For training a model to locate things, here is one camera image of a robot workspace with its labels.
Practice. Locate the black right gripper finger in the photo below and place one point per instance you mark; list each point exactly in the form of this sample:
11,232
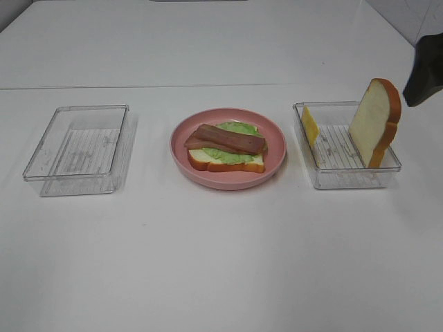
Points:
426,76

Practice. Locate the bread slice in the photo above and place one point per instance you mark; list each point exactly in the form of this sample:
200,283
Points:
375,122
205,155

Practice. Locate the yellow cheese slice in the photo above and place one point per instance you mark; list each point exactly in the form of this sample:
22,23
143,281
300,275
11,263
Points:
310,126

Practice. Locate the green lettuce leaf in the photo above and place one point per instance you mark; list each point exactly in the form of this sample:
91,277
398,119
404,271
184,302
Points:
231,158

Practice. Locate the long bacon strip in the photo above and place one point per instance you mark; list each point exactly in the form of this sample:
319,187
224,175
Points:
194,142

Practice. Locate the right clear plastic tray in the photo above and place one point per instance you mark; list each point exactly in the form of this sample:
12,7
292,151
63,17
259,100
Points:
333,161

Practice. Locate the clear plastic tray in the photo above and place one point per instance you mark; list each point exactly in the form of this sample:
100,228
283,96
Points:
333,161
84,150

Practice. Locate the pink round plate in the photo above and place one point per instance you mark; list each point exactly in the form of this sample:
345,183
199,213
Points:
234,180

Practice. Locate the left clear plastic tray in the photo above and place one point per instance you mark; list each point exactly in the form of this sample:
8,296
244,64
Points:
84,150

